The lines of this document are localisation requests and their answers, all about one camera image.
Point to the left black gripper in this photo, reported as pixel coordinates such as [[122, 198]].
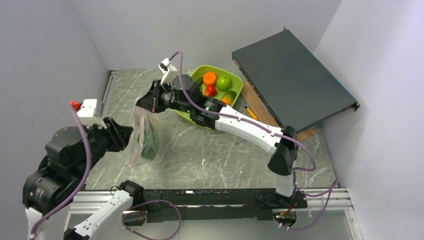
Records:
[[119, 135]]

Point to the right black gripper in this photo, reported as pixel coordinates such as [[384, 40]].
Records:
[[151, 102]]

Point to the clear zip top bag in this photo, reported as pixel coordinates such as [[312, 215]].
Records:
[[136, 138]]

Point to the white green toy leek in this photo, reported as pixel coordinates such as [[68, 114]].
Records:
[[150, 131]]

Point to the purple toy eggplant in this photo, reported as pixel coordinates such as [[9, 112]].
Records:
[[149, 151]]

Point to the orange toy fruit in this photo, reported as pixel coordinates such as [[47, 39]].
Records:
[[209, 79]]

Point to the green toy apple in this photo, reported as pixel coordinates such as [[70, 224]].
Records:
[[223, 83]]

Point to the yellow green toy mango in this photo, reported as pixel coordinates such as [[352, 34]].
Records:
[[229, 97]]

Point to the green plastic tray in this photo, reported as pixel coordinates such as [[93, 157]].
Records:
[[197, 76]]

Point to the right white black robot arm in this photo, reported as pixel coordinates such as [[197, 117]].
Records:
[[185, 95]]

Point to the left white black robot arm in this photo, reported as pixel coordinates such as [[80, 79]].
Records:
[[70, 155]]

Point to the red toy pepper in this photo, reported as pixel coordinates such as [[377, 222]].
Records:
[[210, 91]]

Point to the brown wooden board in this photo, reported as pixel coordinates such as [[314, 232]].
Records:
[[256, 105]]

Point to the dark rack server chassis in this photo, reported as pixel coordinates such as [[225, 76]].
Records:
[[294, 86]]

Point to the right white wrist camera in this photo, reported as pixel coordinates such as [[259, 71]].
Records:
[[169, 72]]

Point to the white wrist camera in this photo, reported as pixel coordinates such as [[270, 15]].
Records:
[[89, 112], [169, 72]]

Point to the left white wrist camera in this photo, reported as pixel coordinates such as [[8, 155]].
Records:
[[89, 112]]

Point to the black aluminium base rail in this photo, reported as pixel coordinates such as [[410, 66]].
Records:
[[261, 204]]

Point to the yellow handled screwdriver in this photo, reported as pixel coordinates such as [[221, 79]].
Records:
[[250, 112]]

